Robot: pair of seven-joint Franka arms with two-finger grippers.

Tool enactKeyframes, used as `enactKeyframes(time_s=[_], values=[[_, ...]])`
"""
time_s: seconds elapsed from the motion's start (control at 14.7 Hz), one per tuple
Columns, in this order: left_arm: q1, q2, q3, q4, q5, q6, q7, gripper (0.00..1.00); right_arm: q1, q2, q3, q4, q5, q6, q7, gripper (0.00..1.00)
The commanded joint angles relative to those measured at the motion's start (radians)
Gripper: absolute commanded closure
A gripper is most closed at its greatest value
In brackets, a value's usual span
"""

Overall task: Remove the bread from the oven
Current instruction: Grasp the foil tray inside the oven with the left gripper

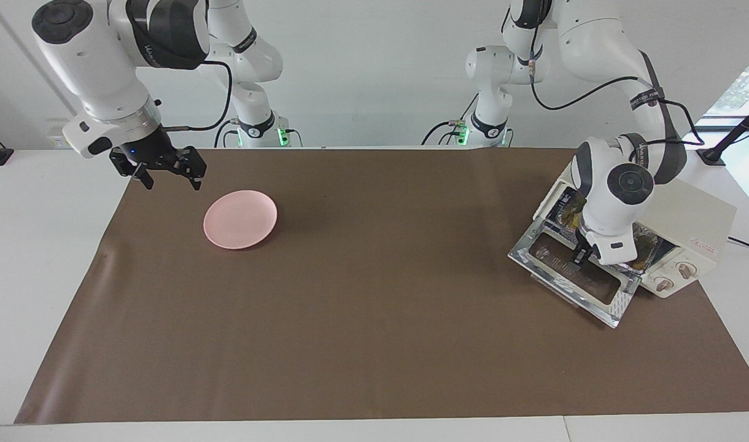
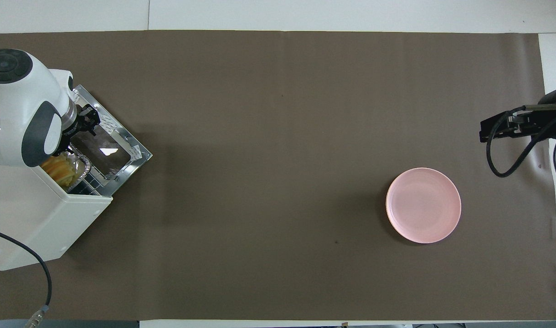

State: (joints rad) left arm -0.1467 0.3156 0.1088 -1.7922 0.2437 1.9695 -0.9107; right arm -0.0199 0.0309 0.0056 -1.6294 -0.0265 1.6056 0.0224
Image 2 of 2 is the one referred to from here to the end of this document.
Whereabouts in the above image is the pink round plate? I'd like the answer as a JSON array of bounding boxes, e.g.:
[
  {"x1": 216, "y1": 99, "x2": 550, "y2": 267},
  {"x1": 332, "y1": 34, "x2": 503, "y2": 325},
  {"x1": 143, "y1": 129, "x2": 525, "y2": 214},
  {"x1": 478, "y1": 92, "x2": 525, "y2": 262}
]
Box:
[{"x1": 386, "y1": 168, "x2": 462, "y2": 244}]

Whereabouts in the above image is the glass oven door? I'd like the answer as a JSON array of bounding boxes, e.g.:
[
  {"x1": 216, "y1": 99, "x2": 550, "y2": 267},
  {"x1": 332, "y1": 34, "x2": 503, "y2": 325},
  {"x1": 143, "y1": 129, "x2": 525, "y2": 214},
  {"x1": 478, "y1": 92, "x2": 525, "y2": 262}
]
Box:
[{"x1": 71, "y1": 84, "x2": 153, "y2": 196}]

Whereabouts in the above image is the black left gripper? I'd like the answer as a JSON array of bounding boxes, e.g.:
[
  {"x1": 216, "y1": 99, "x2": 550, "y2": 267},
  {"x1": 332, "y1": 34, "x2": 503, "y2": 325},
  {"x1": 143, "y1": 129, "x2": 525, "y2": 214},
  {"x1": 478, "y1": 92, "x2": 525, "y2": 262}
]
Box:
[{"x1": 62, "y1": 104, "x2": 101, "y2": 153}]

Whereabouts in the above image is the metal oven rack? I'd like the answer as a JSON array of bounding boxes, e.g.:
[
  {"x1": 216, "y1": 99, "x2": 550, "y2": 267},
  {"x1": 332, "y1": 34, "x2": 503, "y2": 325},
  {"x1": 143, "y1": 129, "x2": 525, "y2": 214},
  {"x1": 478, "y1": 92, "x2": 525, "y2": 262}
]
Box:
[{"x1": 68, "y1": 155, "x2": 103, "y2": 196}]

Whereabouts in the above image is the yellow sliced bread loaf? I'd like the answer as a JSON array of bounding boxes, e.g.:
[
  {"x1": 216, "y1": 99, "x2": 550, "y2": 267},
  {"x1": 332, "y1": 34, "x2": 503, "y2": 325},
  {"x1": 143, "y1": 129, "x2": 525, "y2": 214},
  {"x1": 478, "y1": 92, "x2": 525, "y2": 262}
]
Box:
[{"x1": 41, "y1": 155, "x2": 85, "y2": 188}]

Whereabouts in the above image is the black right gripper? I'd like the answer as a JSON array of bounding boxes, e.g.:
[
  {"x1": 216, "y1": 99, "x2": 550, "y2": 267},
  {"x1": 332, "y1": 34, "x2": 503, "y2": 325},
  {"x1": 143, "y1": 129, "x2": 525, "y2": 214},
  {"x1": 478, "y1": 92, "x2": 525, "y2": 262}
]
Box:
[{"x1": 480, "y1": 89, "x2": 556, "y2": 142}]

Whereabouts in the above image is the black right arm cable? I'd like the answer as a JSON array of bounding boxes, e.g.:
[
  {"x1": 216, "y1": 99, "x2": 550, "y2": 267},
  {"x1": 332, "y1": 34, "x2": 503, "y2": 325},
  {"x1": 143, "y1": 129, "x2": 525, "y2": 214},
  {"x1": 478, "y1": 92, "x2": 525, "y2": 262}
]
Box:
[{"x1": 486, "y1": 104, "x2": 556, "y2": 178}]

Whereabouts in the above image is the black oven power cable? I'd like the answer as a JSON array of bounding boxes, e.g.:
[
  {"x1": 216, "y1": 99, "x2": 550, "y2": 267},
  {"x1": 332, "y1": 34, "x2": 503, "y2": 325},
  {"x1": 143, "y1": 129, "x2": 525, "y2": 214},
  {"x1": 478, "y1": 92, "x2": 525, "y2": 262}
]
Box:
[{"x1": 0, "y1": 227, "x2": 53, "y2": 328}]

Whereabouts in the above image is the brown table mat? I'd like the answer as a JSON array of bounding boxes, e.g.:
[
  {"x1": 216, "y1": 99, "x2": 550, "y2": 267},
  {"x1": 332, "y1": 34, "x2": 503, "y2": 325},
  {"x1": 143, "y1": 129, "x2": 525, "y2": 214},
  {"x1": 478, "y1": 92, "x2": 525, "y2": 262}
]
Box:
[{"x1": 0, "y1": 30, "x2": 556, "y2": 322}]

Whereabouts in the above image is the cream toaster oven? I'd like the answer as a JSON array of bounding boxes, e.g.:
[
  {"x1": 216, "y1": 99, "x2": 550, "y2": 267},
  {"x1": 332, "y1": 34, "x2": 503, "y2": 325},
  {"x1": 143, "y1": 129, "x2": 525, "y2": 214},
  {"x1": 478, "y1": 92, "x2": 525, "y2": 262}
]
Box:
[{"x1": 0, "y1": 148, "x2": 113, "y2": 272}]

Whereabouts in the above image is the aluminium foil tray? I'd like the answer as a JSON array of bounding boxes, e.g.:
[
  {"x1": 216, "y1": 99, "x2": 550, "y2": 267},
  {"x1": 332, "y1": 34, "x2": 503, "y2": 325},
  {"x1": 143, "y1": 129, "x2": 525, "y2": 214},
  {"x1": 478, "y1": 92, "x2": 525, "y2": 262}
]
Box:
[{"x1": 39, "y1": 153, "x2": 93, "y2": 192}]

